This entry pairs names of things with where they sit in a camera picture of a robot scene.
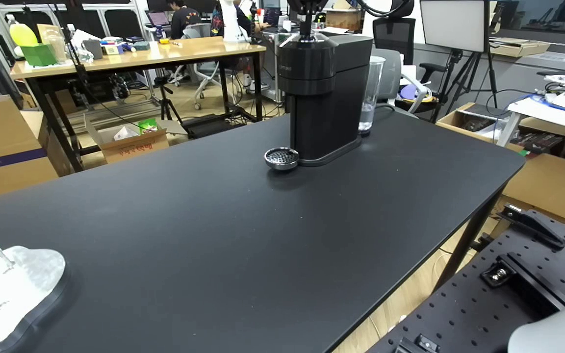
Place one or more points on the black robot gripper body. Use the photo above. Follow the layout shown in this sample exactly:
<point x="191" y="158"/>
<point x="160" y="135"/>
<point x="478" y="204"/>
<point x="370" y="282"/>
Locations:
<point x="303" y="13"/>

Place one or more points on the black coffee machine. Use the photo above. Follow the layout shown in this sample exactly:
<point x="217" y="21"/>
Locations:
<point x="325" y="82"/>

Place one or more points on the wooden work table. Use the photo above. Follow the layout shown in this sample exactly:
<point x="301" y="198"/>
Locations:
<point x="46" y="80"/>

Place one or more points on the clear plastic water tank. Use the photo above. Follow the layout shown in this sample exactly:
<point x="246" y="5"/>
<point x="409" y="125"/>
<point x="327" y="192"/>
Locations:
<point x="370" y="96"/>

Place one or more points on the seated person in background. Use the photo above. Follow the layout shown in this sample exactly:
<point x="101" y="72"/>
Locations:
<point x="182" y="17"/>

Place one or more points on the round metal drip tray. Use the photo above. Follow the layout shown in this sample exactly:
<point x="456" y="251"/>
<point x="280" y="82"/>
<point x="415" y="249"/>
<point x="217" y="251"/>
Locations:
<point x="282" y="158"/>

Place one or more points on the white projection screen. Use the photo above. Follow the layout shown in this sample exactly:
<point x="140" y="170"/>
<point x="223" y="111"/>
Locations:
<point x="456" y="23"/>

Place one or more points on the open cardboard box on floor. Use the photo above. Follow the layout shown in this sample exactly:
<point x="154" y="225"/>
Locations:
<point x="131" y="139"/>

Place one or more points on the flat cardboard box right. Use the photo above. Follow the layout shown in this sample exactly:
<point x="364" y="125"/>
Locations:
<point x="541" y="182"/>

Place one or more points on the large cardboard box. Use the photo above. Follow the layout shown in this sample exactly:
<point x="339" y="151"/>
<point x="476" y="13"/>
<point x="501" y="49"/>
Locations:
<point x="23" y="158"/>

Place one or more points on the black perforated mounting board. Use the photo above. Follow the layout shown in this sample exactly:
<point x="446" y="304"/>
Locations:
<point x="468" y="315"/>

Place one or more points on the clear acrylic dish rack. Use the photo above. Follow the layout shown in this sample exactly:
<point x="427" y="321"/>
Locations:
<point x="27" y="278"/>

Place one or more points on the black camera tripod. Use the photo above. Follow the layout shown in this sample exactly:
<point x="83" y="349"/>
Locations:
<point x="168" y="107"/>

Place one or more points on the black clamp bracket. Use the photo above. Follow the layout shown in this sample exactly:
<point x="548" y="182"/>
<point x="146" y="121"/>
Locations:
<point x="535" y="290"/>

